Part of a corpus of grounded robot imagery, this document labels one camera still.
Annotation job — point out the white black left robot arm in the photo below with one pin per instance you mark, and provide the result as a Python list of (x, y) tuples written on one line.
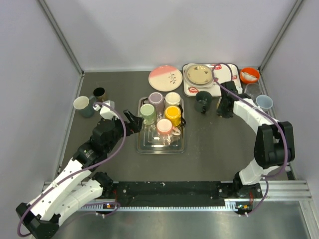
[(77, 184)]

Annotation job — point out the strawberry pattern square tray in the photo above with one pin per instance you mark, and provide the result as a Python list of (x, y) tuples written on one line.
[(221, 72)]

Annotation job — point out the dark grey green mug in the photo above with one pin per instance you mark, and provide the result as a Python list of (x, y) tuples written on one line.
[(203, 100)]

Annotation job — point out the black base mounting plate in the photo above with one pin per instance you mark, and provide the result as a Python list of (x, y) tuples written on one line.
[(178, 194)]

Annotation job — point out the pink cream round plate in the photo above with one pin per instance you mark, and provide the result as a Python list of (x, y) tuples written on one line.
[(165, 78)]

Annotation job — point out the light blue cup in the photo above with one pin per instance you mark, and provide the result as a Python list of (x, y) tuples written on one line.
[(264, 102)]

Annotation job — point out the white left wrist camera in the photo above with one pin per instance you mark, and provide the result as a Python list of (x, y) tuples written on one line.
[(104, 111)]

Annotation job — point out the beige floral bowl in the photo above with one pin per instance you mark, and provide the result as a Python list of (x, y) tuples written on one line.
[(199, 75)]

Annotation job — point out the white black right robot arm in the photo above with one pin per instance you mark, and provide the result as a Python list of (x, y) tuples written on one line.
[(274, 143)]

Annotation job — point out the light green mug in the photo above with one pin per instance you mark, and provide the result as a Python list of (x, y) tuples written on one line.
[(148, 113)]

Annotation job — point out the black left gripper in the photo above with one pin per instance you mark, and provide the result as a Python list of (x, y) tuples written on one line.
[(133, 126)]

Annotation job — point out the cream white mug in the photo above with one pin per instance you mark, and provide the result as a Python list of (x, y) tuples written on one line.
[(172, 99)]

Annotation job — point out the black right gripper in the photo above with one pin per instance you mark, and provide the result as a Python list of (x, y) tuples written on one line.
[(220, 112)]

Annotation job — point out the orange yellow mug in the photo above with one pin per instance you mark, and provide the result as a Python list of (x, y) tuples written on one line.
[(173, 114)]

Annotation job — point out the steel mug tray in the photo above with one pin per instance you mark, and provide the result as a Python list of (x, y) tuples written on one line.
[(150, 142)]

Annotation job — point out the dark brown patterned cup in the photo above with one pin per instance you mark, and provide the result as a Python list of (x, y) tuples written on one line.
[(100, 94)]

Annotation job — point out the mauve purple mug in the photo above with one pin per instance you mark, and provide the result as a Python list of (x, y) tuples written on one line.
[(157, 100)]

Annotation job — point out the clear drinking glass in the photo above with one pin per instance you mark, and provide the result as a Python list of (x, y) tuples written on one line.
[(253, 90)]

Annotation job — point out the teal mug white inside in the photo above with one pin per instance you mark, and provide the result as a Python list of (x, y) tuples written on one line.
[(84, 105)]

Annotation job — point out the orange bowl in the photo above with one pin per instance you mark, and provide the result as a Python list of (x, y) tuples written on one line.
[(249, 75)]

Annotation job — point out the pink white mug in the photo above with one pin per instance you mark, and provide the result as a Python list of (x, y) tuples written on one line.
[(165, 128)]

